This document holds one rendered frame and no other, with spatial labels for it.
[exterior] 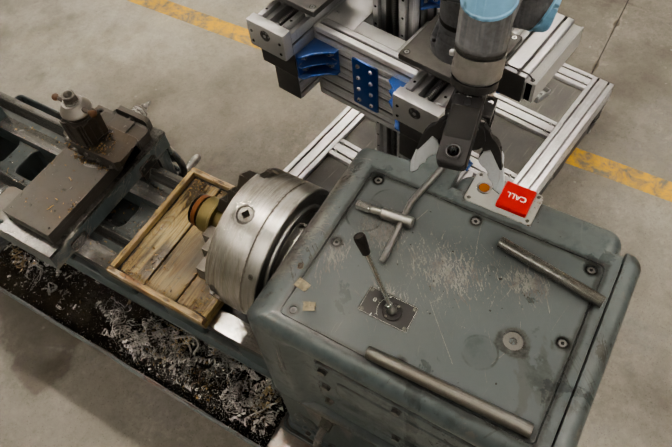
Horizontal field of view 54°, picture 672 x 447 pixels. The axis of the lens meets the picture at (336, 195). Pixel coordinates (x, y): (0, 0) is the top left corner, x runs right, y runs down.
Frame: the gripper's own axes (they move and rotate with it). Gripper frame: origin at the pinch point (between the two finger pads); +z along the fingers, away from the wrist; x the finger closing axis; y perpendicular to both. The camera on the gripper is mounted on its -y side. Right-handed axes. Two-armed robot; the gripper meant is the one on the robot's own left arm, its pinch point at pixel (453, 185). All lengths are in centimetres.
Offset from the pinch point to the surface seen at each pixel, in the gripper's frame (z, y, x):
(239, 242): 21.9, -6.9, 38.1
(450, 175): 12.1, 16.8, 3.1
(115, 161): 36, 18, 88
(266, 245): 21.0, -6.4, 32.5
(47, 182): 42, 10, 105
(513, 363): 20.1, -15.8, -16.6
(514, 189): 11.0, 16.2, -9.3
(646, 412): 130, 63, -69
